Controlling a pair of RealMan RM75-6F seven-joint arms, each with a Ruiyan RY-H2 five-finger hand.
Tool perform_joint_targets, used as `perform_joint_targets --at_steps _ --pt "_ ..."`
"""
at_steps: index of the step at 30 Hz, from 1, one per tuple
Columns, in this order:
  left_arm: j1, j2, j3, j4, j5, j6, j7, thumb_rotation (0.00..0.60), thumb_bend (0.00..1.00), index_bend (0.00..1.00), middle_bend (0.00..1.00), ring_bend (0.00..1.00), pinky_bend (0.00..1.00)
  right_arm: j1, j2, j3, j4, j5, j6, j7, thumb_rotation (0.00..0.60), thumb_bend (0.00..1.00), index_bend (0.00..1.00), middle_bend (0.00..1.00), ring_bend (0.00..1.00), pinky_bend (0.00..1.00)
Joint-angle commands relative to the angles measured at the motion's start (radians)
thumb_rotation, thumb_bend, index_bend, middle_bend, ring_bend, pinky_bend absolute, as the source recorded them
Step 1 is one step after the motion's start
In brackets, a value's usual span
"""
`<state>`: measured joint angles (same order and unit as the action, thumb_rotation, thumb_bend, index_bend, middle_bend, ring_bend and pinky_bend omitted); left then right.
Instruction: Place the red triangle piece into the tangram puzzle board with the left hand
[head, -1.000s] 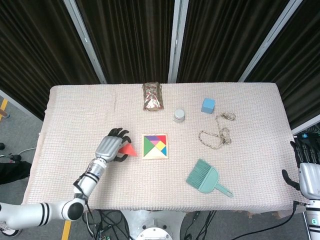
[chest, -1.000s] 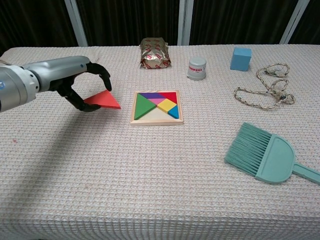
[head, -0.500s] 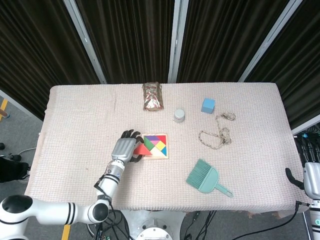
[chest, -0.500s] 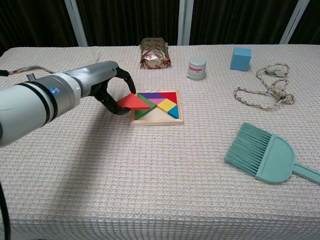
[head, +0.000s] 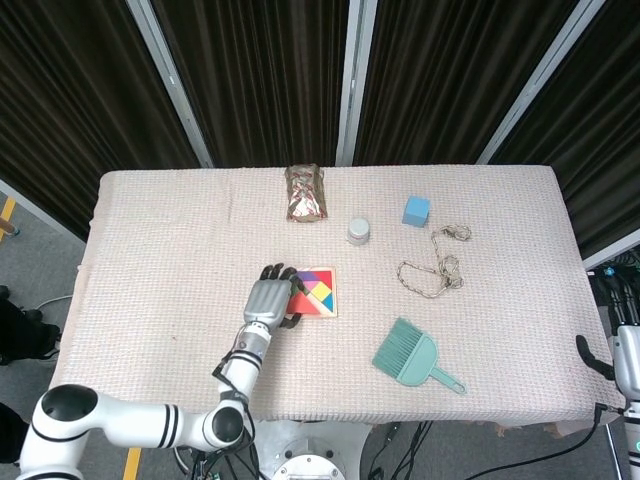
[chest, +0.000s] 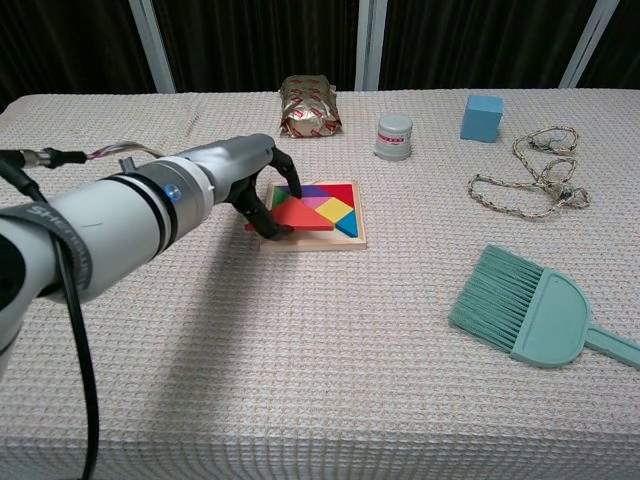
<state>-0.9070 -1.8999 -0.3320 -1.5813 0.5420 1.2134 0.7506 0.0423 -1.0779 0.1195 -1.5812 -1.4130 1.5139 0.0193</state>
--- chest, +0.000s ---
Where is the teal plastic hand brush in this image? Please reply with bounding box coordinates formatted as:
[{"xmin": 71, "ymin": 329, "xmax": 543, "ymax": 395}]
[{"xmin": 447, "ymin": 243, "xmax": 640, "ymax": 372}]

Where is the gold foil snack bag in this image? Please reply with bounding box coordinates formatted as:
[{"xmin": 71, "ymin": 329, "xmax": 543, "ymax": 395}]
[{"xmin": 278, "ymin": 74, "xmax": 344, "ymax": 140}]

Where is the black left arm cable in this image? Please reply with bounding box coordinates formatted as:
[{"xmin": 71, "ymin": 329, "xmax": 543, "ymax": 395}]
[{"xmin": 0, "ymin": 158, "xmax": 100, "ymax": 480}]

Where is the colourful tangram puzzle tray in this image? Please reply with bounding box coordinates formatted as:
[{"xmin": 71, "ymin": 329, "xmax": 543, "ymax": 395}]
[{"xmin": 259, "ymin": 179, "xmax": 370, "ymax": 253}]

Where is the dark pleated curtain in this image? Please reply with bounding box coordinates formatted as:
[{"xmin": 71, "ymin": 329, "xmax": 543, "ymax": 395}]
[
  {"xmin": 582, "ymin": 0, "xmax": 640, "ymax": 91},
  {"xmin": 149, "ymin": 0, "xmax": 362, "ymax": 95},
  {"xmin": 378, "ymin": 0, "xmax": 597, "ymax": 92},
  {"xmin": 0, "ymin": 0, "xmax": 157, "ymax": 114}
]

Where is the white metal partition post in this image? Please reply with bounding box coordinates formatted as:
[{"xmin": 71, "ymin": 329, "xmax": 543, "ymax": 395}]
[
  {"xmin": 354, "ymin": 0, "xmax": 390, "ymax": 93},
  {"xmin": 558, "ymin": 0, "xmax": 616, "ymax": 91},
  {"xmin": 126, "ymin": 0, "xmax": 178, "ymax": 95}
]

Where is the blue wooden triangle tangram piece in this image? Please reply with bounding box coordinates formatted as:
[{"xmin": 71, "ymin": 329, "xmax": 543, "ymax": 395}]
[{"xmin": 333, "ymin": 211, "xmax": 361, "ymax": 239}]

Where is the multicolour wire bundle with plug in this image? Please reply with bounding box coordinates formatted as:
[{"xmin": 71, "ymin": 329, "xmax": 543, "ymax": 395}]
[{"xmin": 0, "ymin": 140, "xmax": 167, "ymax": 167}]

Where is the yellow square tangram piece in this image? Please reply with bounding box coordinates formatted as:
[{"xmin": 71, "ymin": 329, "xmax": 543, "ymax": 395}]
[{"xmin": 316, "ymin": 196, "xmax": 356, "ymax": 223}]

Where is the blue foam cube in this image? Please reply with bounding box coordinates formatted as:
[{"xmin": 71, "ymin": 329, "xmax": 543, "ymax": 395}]
[{"xmin": 459, "ymin": 94, "xmax": 505, "ymax": 143}]

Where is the red triangle tangram piece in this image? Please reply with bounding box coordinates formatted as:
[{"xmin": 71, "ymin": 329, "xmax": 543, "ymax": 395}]
[{"xmin": 319, "ymin": 183, "xmax": 356, "ymax": 202}]

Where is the beige woven tablecloth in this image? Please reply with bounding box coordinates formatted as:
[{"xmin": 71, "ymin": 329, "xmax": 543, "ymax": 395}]
[{"xmin": 0, "ymin": 88, "xmax": 640, "ymax": 480}]

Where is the purple parallelogram tangram piece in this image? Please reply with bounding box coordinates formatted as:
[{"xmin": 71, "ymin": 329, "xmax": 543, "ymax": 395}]
[{"xmin": 288, "ymin": 184, "xmax": 327, "ymax": 200}]

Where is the grey velcro strap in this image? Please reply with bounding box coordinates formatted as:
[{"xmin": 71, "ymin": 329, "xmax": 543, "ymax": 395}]
[{"xmin": 0, "ymin": 201, "xmax": 95, "ymax": 297}]

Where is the braided beige rope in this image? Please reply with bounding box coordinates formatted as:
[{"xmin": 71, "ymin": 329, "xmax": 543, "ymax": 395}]
[{"xmin": 466, "ymin": 126, "xmax": 593, "ymax": 222}]

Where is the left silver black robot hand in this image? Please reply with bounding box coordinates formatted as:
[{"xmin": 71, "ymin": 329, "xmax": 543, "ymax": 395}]
[{"xmin": 192, "ymin": 132, "xmax": 303, "ymax": 241}]

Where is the grey cylindrical can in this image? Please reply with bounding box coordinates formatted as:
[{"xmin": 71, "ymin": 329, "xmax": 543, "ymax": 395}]
[{"xmin": 373, "ymin": 113, "xmax": 415, "ymax": 162}]

